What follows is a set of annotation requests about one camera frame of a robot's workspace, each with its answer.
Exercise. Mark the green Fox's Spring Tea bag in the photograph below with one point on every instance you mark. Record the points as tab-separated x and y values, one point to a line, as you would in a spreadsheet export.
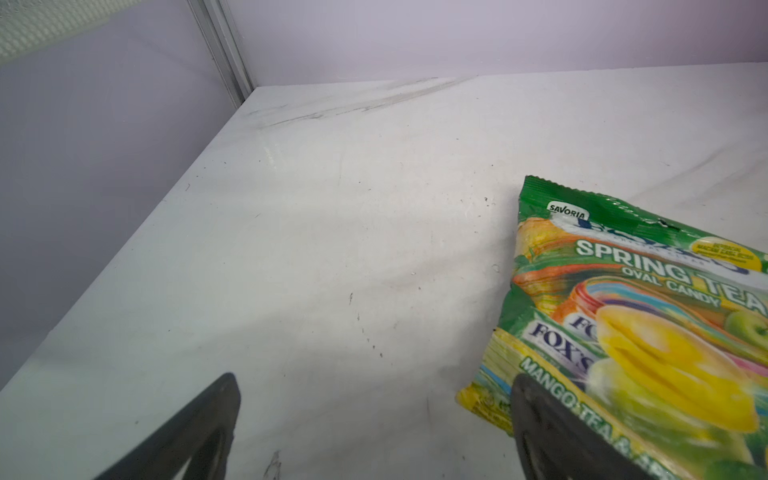
651	332

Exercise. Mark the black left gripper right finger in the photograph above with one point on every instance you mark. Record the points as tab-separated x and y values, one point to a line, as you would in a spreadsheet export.
552	443

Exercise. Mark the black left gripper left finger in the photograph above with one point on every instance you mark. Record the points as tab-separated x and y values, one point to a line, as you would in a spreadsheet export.
194	444

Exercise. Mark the aluminium frame post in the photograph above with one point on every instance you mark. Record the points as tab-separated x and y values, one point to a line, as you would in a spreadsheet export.
216	23

